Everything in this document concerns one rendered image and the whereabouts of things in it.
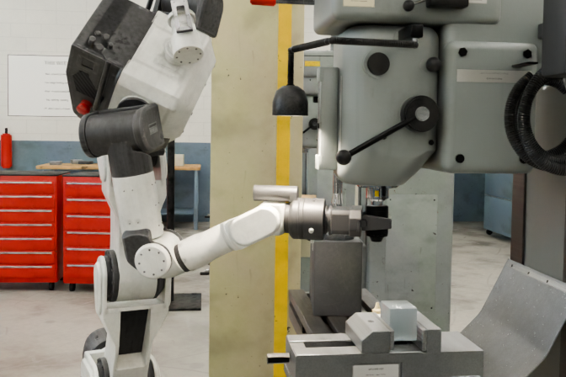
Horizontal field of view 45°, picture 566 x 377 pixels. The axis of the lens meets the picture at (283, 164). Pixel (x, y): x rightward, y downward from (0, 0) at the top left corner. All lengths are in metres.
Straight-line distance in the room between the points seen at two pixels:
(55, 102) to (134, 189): 9.16
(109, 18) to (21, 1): 9.24
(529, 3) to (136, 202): 0.89
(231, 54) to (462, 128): 1.91
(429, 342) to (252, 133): 1.99
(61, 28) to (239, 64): 7.70
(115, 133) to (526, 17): 0.86
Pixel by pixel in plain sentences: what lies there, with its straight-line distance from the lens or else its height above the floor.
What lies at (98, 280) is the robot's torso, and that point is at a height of 1.01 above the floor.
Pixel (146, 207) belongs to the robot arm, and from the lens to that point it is 1.49.
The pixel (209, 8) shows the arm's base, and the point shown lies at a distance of 1.74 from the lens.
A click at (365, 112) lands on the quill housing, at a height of 1.46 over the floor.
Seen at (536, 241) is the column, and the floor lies 1.18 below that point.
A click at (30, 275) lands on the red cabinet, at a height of 0.14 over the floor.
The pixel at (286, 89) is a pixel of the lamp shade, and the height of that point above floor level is 1.50.
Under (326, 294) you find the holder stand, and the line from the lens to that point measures 1.73.
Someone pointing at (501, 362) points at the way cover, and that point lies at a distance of 1.55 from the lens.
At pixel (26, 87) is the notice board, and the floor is 1.98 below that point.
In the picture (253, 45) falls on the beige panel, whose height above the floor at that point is 1.80.
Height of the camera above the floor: 1.42
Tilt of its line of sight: 3 degrees down
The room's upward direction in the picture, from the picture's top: 1 degrees clockwise
